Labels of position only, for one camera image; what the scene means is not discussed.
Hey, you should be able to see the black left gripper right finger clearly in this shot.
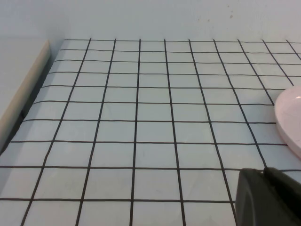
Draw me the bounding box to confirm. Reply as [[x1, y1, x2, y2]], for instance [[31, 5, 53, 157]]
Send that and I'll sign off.
[[263, 167, 301, 226]]

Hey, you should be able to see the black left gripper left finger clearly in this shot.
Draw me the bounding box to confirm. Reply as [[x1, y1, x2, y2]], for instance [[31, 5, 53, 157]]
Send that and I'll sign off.
[[236, 168, 271, 226]]

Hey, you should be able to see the pink round plate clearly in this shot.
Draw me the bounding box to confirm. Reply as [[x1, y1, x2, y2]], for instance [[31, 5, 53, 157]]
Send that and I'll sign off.
[[274, 85, 301, 158]]

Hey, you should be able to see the white black-grid tablecloth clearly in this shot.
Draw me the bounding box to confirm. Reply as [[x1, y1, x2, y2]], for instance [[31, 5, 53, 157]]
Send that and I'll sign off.
[[0, 38, 301, 226]]

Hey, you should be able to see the beige wooden board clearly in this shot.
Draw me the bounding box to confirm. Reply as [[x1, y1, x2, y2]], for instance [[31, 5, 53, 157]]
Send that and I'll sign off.
[[0, 40, 51, 154]]

